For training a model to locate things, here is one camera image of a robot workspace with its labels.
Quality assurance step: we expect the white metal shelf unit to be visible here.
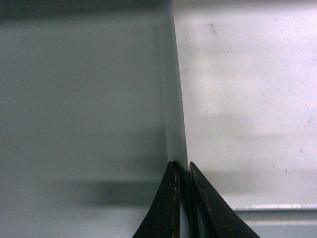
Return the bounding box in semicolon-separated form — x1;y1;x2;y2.
172;0;317;238

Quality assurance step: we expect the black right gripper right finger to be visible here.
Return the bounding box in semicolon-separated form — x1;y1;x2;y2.
189;162;259;238

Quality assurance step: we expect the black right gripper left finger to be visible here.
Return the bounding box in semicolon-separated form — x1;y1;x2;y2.
133;161;184;238

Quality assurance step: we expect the grey rectangular serving tray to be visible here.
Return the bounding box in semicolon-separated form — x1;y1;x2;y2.
0;0;187;238

